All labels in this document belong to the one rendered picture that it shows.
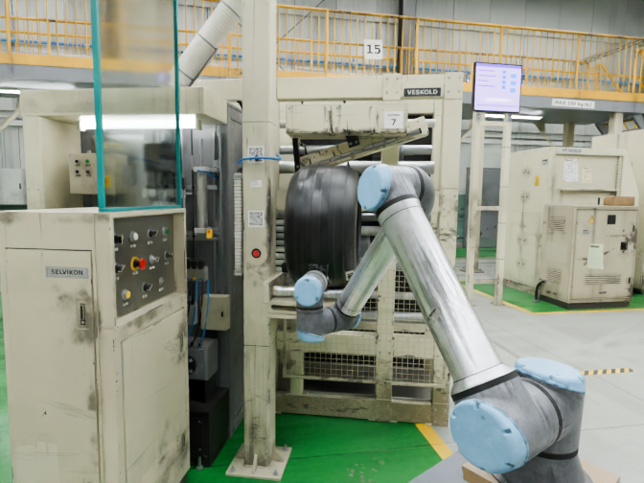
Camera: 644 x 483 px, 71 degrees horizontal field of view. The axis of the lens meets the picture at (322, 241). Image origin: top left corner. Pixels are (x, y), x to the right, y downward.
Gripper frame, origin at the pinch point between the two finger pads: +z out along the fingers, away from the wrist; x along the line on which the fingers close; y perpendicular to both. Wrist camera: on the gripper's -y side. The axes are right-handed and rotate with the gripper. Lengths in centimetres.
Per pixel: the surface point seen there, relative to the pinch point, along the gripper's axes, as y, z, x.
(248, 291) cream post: -11.9, 24.3, 37.9
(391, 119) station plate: 70, 50, -27
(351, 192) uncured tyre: 34.6, 12.1, -10.2
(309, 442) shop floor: -100, 53, 14
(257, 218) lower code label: 22.6, 24.1, 33.5
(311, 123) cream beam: 69, 50, 13
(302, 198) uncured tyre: 31.6, 7.0, 9.5
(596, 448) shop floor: -100, 71, -139
